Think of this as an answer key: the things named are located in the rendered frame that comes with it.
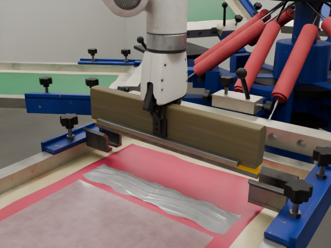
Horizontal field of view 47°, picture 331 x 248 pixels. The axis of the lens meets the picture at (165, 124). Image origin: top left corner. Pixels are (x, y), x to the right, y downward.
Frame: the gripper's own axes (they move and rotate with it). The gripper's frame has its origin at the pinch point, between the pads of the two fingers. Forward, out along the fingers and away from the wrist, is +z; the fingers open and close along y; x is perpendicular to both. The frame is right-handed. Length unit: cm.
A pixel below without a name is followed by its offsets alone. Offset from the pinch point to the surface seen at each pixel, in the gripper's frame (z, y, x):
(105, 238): 14.1, 20.7, 2.5
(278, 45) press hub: -5, -80, -7
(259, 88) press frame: 4, -52, -1
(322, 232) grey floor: 108, -142, 11
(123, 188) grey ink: 13.5, 7.2, -5.4
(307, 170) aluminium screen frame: 10.2, -17.6, 24.6
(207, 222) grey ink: 13.4, 7.0, 14.6
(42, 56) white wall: 69, -249, -379
